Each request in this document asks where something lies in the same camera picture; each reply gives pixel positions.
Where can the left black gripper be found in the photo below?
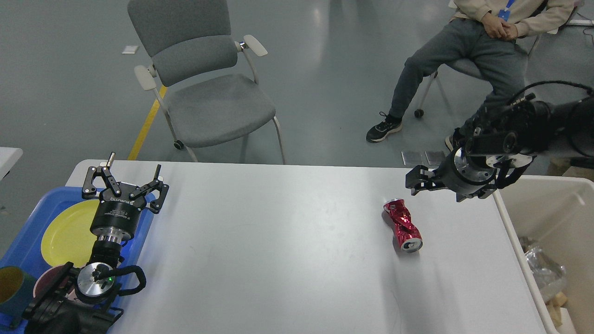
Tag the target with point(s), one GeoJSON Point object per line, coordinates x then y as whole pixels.
{"type": "Point", "coordinates": [117, 215]}

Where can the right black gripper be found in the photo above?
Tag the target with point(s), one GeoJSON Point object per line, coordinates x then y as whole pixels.
{"type": "Point", "coordinates": [468, 176]}

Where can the crushed red soda can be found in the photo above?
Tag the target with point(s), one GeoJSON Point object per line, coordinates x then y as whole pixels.
{"type": "Point", "coordinates": [406, 234]}

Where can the yellow plate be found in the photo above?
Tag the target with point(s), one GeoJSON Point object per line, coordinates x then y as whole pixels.
{"type": "Point", "coordinates": [68, 237]}

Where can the pink mug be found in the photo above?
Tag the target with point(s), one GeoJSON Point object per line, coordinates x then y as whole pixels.
{"type": "Point", "coordinates": [45, 280]}

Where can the dark teal mug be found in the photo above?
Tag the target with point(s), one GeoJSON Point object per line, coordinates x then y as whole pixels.
{"type": "Point", "coordinates": [16, 288]}

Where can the aluminium foil tray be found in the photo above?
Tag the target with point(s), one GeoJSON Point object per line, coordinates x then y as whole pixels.
{"type": "Point", "coordinates": [549, 276]}

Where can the brown paper bag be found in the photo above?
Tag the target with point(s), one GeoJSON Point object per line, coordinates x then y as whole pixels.
{"type": "Point", "coordinates": [554, 308]}

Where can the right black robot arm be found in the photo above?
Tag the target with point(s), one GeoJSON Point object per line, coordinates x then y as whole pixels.
{"type": "Point", "coordinates": [506, 140]}

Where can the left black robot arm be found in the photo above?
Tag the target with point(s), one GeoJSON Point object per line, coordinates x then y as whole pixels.
{"type": "Point", "coordinates": [80, 300]}

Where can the white chair under person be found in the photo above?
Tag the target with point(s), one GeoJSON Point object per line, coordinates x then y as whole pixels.
{"type": "Point", "coordinates": [468, 68]}

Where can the white side table corner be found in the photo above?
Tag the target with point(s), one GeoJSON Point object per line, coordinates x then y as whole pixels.
{"type": "Point", "coordinates": [8, 158]}

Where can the tan cloth at right edge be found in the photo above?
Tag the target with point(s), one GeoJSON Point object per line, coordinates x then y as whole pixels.
{"type": "Point", "coordinates": [561, 167]}

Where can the beige plastic bin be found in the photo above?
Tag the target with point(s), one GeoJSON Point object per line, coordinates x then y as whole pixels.
{"type": "Point", "coordinates": [559, 213]}

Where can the grey office chair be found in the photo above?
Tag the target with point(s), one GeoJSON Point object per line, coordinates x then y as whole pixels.
{"type": "Point", "coordinates": [185, 38]}

